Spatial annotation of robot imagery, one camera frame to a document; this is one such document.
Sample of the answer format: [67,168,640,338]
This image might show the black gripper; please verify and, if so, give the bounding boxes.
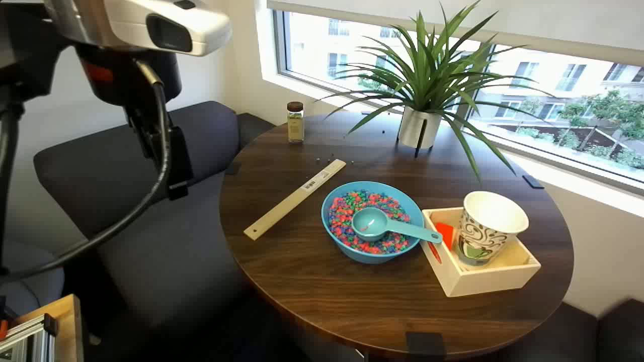
[70,41,198,202]

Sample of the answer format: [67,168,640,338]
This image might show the patterned paper cup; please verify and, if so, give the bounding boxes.
[456,189,531,268]

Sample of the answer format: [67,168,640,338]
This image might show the light wooden box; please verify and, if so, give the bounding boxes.
[420,206,543,300]

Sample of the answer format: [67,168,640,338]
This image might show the spice jar brown lid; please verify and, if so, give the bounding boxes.
[286,99,308,148]

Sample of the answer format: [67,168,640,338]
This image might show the wooden ruler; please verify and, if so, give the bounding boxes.
[241,157,348,243]

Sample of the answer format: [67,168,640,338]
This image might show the colourful candy beads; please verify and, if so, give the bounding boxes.
[328,189,415,258]

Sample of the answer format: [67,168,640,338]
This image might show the teal measuring scoop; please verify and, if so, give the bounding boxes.
[351,206,444,247]

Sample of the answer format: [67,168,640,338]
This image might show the blue bowl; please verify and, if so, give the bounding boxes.
[319,179,429,266]

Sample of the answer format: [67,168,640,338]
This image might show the white plant pot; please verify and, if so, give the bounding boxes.
[397,104,444,153]

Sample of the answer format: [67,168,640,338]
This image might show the green spiky plant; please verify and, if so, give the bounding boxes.
[325,0,551,179]

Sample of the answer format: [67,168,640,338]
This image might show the orange object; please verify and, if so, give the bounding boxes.
[429,219,460,266]

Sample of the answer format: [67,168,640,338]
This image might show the black table edge clip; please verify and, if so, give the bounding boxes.
[405,331,448,359]

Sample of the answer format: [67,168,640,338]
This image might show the white window blind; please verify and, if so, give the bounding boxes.
[268,0,644,66]

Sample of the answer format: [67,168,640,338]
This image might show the dark grey seat cushion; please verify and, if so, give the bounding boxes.
[556,297,644,362]

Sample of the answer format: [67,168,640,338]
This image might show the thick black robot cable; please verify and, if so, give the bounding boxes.
[0,58,173,283]

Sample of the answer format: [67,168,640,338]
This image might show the wooden mount board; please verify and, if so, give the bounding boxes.
[13,292,87,362]

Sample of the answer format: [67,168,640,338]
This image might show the aluminium rail frame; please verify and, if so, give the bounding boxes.
[0,313,58,362]

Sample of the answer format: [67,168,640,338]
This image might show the window frame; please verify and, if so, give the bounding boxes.
[254,0,644,219]

